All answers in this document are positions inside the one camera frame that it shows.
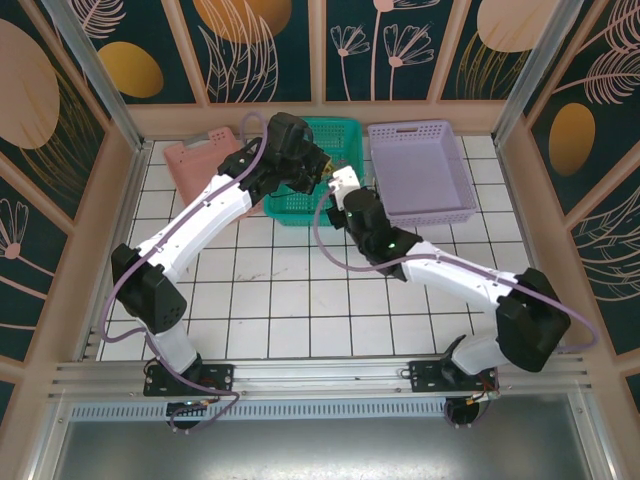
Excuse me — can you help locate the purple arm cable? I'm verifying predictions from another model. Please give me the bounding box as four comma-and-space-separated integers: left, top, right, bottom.
313, 182, 600, 351
98, 112, 271, 435

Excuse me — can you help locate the slotted metal strip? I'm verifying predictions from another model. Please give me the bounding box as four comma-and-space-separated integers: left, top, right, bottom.
69, 402, 454, 422

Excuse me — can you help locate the lilac plastic basket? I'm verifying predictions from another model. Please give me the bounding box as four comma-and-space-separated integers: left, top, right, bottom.
367, 118, 479, 227

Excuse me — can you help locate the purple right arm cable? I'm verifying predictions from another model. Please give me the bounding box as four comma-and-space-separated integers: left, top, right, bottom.
313, 182, 600, 351

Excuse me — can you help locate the aluminium front rail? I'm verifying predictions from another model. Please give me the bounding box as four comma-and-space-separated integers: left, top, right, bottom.
47, 357, 594, 404

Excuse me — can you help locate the pink plastic basket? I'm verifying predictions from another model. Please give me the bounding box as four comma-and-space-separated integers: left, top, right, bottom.
163, 125, 264, 217

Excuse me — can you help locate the aluminium side rail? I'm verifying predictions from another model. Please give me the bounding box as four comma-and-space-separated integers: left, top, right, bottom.
74, 142, 154, 361

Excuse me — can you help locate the aluminium corner post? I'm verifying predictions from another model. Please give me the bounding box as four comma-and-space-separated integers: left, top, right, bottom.
492, 0, 586, 146
42, 0, 154, 151

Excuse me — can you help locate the steel sheet panel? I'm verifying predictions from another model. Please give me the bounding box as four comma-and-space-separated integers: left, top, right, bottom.
47, 394, 609, 480

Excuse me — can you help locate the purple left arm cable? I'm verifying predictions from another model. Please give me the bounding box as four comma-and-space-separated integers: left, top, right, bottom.
98, 112, 271, 435

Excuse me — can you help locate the teal plastic basket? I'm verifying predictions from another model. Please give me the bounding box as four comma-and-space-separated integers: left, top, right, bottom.
262, 116, 365, 229

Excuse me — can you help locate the black circuit board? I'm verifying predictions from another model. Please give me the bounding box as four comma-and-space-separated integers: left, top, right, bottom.
164, 399, 211, 419

